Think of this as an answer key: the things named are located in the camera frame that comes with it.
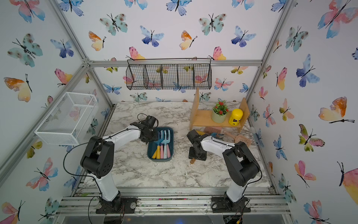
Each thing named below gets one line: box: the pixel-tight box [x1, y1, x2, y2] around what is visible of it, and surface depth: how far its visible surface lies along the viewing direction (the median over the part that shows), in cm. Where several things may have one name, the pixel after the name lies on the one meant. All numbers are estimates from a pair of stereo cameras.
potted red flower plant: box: [211, 99, 230, 124], surface depth 93 cm
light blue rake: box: [160, 129, 171, 160], surface depth 97 cm
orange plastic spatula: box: [223, 130, 252, 147], surface depth 101 cm
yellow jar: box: [228, 108, 244, 126], surface depth 93 cm
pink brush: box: [203, 126, 222, 134], surface depth 106 cm
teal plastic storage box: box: [146, 126, 174, 163], surface depth 93 cm
